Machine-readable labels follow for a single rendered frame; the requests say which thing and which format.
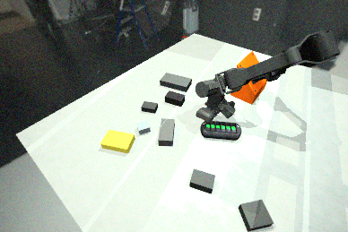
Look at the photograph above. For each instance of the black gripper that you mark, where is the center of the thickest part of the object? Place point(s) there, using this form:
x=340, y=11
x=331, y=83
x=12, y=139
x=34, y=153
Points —
x=208, y=113

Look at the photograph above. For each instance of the yellow flat box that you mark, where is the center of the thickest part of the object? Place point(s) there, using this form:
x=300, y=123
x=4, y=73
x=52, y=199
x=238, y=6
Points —
x=118, y=141

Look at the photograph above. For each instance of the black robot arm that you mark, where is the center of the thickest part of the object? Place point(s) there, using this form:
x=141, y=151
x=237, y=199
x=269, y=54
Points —
x=316, y=48

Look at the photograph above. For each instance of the small white block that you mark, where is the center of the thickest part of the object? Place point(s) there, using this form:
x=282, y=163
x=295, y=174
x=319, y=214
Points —
x=143, y=127

